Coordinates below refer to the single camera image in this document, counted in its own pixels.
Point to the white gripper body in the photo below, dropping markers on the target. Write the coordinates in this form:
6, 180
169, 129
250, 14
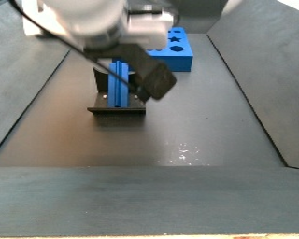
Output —
148, 30

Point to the blue star prism object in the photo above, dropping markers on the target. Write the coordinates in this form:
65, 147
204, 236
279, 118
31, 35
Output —
118, 89

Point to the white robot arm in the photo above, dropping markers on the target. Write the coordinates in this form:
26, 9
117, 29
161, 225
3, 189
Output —
98, 24

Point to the black curved fixture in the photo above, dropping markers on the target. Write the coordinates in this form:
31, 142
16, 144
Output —
101, 108

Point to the blue shape sorter block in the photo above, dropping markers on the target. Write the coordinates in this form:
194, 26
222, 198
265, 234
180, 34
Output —
177, 55

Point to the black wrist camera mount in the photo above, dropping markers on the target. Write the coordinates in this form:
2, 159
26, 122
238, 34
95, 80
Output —
157, 79

